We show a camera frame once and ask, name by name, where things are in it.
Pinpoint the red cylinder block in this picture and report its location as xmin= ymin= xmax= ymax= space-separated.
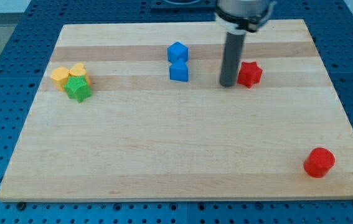
xmin=303 ymin=147 xmax=336 ymax=178

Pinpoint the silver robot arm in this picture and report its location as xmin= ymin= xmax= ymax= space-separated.
xmin=215 ymin=0 xmax=276 ymax=87

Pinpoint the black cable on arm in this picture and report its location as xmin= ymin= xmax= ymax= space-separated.
xmin=250 ymin=1 xmax=277 ymax=33

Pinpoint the red star block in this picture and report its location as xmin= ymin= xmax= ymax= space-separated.
xmin=237 ymin=62 xmax=263 ymax=88

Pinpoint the yellow hexagon block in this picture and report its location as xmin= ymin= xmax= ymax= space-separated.
xmin=50 ymin=67 xmax=70 ymax=91

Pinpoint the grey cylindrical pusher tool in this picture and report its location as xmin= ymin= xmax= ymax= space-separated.
xmin=219 ymin=33 xmax=245 ymax=87

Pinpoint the blue cube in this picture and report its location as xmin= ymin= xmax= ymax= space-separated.
xmin=167 ymin=42 xmax=189 ymax=63

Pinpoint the green star block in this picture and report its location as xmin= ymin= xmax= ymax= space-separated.
xmin=64 ymin=76 xmax=92 ymax=103

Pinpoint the yellow heart block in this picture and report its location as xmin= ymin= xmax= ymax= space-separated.
xmin=69 ymin=63 xmax=91 ymax=86

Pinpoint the blue triangular block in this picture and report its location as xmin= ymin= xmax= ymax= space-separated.
xmin=169 ymin=58 xmax=189 ymax=82

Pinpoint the wooden board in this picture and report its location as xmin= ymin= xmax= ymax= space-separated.
xmin=0 ymin=19 xmax=353 ymax=202

